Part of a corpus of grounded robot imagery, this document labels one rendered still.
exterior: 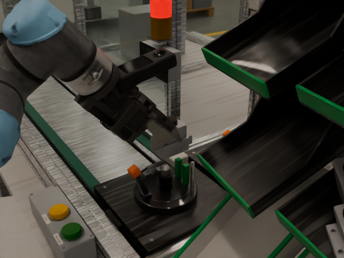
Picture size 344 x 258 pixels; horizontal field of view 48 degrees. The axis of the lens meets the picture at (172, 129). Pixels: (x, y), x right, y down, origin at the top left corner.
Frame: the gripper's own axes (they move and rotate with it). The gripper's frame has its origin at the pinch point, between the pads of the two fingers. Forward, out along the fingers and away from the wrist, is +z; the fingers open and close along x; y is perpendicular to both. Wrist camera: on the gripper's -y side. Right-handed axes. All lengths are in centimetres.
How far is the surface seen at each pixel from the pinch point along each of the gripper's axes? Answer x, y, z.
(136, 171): -1.6, 10.9, 1.3
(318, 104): 35.4, -7.9, -21.1
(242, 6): -85, -75, 67
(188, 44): -120, -53, 83
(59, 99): -77, 13, 20
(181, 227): 7.9, 13.9, 11.6
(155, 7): -20.4, -19.4, -7.7
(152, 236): 6.7, 18.6, 7.6
